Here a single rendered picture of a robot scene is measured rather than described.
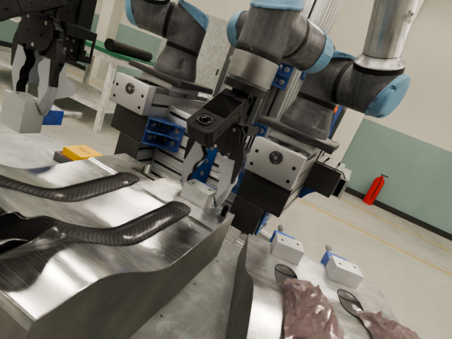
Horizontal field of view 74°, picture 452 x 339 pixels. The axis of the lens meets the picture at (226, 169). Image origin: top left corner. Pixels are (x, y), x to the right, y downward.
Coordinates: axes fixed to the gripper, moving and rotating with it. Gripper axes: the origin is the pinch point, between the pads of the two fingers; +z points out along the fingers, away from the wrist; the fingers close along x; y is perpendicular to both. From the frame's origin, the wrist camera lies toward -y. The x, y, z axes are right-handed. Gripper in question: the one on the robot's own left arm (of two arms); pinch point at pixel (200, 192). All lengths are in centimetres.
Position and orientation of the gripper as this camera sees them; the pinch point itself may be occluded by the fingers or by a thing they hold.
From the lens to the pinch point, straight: 53.1
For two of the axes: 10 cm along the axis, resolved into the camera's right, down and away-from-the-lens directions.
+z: -3.6, 8.9, 2.8
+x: -8.5, -4.3, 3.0
